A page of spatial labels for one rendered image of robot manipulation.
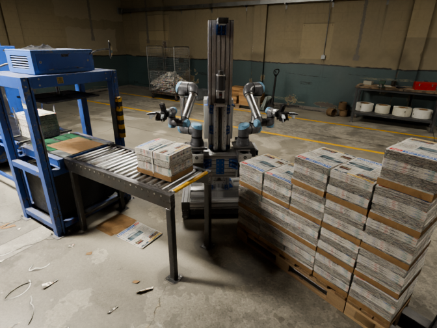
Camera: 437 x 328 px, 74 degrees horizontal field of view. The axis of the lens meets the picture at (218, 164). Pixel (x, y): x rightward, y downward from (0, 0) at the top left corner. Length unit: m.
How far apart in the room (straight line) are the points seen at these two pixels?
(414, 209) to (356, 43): 7.20
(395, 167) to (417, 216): 0.29
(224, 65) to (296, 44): 6.22
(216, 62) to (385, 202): 2.02
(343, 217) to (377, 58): 6.93
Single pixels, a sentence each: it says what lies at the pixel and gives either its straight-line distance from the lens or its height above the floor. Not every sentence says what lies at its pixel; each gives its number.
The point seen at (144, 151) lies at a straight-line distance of 2.41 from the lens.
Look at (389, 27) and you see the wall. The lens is 8.76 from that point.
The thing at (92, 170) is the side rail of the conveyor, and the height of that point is 0.78.
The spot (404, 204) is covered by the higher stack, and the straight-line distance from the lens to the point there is 1.94.
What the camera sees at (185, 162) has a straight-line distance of 2.41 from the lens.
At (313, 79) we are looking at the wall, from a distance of 9.07.
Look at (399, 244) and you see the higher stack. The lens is 2.06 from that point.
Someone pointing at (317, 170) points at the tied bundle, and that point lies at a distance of 2.14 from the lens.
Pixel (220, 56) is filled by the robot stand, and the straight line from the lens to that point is 3.10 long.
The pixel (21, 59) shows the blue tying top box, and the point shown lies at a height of 1.67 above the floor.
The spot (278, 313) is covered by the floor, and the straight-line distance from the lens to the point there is 2.44.
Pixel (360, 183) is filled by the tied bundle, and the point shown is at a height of 1.03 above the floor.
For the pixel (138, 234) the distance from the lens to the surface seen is 3.15.
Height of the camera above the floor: 1.83
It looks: 23 degrees down
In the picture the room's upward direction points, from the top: 1 degrees clockwise
